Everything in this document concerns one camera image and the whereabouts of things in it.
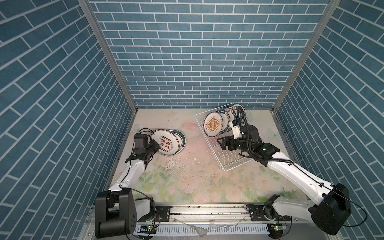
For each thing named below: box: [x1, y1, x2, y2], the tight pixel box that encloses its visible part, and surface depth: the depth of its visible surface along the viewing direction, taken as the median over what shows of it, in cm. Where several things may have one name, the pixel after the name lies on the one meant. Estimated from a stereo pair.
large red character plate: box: [151, 129, 180, 156], surface depth 96 cm
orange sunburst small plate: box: [203, 111, 224, 137], surface depth 106 cm
